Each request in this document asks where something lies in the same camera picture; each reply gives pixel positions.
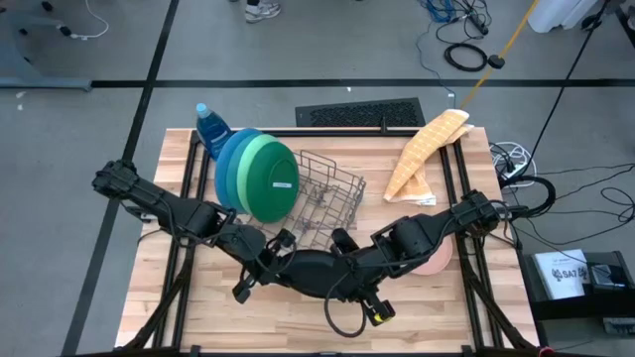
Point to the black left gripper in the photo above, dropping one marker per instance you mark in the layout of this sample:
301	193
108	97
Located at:
263	268

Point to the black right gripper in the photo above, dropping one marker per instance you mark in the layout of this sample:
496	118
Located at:
364	285

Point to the black plastic plate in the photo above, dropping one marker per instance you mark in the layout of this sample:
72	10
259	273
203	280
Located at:
315	273

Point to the dark green plastic plate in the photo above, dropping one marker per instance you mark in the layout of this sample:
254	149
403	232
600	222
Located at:
273	183

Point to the pink plastic plate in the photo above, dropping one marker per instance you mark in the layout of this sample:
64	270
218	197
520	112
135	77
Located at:
436	260

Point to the light green plastic plate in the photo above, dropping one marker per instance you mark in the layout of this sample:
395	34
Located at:
243	173

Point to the teal plastic plate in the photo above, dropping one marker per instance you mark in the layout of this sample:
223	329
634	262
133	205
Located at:
232	173

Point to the blue plastic plate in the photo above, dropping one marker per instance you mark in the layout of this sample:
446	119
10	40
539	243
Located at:
221	163

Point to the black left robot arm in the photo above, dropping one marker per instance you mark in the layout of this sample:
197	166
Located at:
164	208

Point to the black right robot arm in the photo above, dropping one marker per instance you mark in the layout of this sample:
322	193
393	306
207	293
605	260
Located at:
426	233

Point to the yellow checked dish towel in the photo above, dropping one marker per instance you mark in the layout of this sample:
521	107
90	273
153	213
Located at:
421	149

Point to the blue dish soap bottle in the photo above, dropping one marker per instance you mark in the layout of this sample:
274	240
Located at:
211	130

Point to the black floor vent grille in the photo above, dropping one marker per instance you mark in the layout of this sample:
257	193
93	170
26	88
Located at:
359	113

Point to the white printed booklet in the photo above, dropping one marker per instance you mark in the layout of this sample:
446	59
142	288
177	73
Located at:
563	275

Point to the black storage box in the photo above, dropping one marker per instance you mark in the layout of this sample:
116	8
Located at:
580	305

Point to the person's shoe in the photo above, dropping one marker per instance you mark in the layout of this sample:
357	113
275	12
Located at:
262	12

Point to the grey device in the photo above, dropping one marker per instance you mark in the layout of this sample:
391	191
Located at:
605	276

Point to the black power strip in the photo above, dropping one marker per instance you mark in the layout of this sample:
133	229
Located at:
478	24

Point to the grey furniture base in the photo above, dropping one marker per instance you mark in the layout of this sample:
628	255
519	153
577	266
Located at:
30	69

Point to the white bag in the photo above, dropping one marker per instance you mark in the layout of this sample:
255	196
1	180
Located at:
560	15

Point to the black metal table frame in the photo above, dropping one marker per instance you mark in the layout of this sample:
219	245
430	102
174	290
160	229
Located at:
193	163

